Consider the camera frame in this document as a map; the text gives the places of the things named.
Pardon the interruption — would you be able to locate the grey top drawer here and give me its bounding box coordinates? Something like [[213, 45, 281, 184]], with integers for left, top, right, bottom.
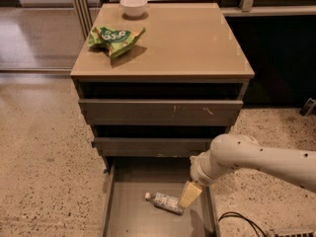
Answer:
[[79, 99, 243, 126]]

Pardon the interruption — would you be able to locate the clear plastic water bottle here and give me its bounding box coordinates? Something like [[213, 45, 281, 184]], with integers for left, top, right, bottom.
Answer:
[[145, 193, 184, 215]]

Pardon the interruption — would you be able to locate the black floor cable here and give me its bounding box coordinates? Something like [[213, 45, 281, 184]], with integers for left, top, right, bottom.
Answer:
[[218, 211, 268, 237]]

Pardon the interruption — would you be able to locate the grey middle drawer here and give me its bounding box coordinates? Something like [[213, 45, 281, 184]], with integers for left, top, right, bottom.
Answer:
[[92, 137, 212, 157]]

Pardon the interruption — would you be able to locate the small grey floor object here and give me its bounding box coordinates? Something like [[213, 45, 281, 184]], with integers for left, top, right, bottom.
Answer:
[[299, 98, 316, 117]]

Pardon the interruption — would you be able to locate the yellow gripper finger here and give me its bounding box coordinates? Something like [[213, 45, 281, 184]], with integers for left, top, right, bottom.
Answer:
[[178, 182, 202, 209]]

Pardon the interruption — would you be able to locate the white ceramic bowl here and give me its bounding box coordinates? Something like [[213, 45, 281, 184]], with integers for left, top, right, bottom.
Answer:
[[119, 0, 147, 18]]

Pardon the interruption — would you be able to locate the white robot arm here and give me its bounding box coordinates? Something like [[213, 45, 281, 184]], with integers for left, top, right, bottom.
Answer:
[[179, 133, 316, 208]]

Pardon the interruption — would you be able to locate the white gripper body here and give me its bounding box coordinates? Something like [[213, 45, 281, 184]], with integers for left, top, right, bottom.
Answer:
[[190, 151, 213, 187]]

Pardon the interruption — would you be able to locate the grey drawer cabinet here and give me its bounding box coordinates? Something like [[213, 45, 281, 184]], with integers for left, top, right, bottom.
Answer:
[[70, 2, 256, 176]]

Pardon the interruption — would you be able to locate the green crumpled snack bag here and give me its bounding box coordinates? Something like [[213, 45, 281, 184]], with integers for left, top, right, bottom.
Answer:
[[88, 27, 146, 59]]

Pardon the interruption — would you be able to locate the grey open bottom drawer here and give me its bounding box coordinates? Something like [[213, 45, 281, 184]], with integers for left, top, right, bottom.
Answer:
[[101, 158, 220, 237]]

